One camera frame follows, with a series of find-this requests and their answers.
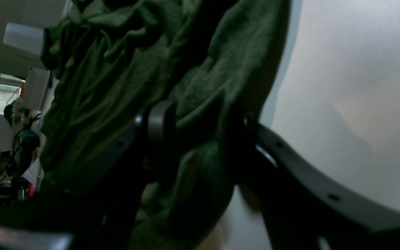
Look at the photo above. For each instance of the dark teal cordless drill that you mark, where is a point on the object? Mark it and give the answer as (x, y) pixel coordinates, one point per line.
(24, 165)

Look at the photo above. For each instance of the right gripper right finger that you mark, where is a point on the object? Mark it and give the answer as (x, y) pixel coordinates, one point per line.
(301, 207)

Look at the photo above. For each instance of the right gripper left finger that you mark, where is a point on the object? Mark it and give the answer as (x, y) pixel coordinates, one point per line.
(95, 208)

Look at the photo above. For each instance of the dark green t-shirt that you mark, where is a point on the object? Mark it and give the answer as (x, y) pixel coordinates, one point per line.
(112, 58)

